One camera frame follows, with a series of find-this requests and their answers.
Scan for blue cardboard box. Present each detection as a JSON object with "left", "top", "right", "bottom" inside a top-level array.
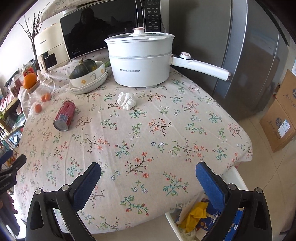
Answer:
[{"left": 196, "top": 200, "right": 243, "bottom": 240}]

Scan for yellow wrapper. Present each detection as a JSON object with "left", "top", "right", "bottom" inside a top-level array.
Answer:
[{"left": 179, "top": 201, "right": 209, "bottom": 232}]

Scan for red drink can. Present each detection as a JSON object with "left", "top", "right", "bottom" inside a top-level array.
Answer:
[{"left": 53, "top": 101, "right": 76, "bottom": 132}]

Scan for white tissue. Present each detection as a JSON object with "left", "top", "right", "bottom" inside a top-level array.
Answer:
[{"left": 117, "top": 92, "right": 137, "bottom": 110}]

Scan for white plastic trash bin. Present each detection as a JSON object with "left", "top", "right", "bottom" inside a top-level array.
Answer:
[{"left": 165, "top": 166, "right": 247, "bottom": 240}]

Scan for glass teapot jar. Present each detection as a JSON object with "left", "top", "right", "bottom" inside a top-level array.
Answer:
[{"left": 18, "top": 78, "right": 56, "bottom": 118}]

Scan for floral tablecloth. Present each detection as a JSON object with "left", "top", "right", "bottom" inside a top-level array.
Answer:
[{"left": 15, "top": 63, "right": 253, "bottom": 233}]

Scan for large orange on jar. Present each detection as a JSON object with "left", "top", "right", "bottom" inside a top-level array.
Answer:
[{"left": 23, "top": 73, "right": 37, "bottom": 89}]

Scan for lower cardboard box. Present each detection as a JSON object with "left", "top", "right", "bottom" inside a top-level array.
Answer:
[{"left": 259, "top": 99, "right": 295, "bottom": 153}]

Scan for red labelled glass jar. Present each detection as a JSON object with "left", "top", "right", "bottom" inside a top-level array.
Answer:
[{"left": 22, "top": 64, "right": 35, "bottom": 77}]

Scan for white ceramic bowl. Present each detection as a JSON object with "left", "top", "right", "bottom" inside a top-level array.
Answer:
[{"left": 70, "top": 61, "right": 107, "bottom": 87}]

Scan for green pumpkin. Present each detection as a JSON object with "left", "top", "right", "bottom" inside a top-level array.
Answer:
[{"left": 69, "top": 59, "right": 97, "bottom": 79}]

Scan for upper cardboard box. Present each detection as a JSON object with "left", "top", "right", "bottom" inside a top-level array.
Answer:
[{"left": 275, "top": 70, "right": 296, "bottom": 128}]

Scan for cream air fryer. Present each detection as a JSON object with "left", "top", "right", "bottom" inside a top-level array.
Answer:
[{"left": 34, "top": 23, "right": 70, "bottom": 73}]

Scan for dry twigs in vase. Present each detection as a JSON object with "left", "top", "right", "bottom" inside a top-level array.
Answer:
[{"left": 20, "top": 9, "right": 44, "bottom": 70}]

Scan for black microwave oven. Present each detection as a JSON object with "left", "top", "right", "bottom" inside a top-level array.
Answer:
[{"left": 60, "top": 0, "right": 162, "bottom": 60}]

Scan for white electric cooking pot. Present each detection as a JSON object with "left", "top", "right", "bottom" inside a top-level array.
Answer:
[{"left": 105, "top": 28, "right": 230, "bottom": 88}]

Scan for grey refrigerator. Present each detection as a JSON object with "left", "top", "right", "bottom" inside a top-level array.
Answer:
[{"left": 168, "top": 1, "right": 290, "bottom": 120}]

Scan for wire storage rack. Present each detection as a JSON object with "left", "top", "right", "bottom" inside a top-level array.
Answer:
[{"left": 1, "top": 70, "right": 25, "bottom": 167}]

